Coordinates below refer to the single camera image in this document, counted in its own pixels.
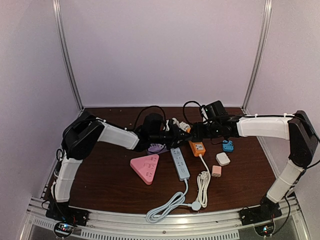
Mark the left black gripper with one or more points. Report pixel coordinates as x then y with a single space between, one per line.
176 136

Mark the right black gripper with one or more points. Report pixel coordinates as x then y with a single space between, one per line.
198 133

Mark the blue plug adapter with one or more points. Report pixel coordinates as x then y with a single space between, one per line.
227 146

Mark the light blue power strip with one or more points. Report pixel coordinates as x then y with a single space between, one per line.
180 164

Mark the white cube plug adapter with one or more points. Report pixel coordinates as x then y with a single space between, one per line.
222 159

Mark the light pink usb charger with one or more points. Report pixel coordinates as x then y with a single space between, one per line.
216 171

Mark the purple power strip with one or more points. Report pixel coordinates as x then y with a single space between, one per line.
156 148

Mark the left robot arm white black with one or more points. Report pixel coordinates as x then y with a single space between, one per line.
80 138

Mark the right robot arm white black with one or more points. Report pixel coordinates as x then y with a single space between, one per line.
294 128

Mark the pink triangular power strip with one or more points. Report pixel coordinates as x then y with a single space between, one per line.
145 167

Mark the white coiled cable purple strip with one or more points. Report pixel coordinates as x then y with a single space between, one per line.
181 124

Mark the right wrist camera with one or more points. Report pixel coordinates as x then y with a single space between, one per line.
214 109

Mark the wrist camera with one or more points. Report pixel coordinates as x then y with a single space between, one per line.
214 109
169 123

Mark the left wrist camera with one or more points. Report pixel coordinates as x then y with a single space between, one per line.
169 123

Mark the right aluminium frame post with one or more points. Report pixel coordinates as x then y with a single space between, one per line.
264 31

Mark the aluminium frame post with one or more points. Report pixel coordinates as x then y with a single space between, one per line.
264 31
65 53

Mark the front aluminium rail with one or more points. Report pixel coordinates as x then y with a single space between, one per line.
217 225

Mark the left aluminium frame post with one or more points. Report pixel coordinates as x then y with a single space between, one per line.
65 53

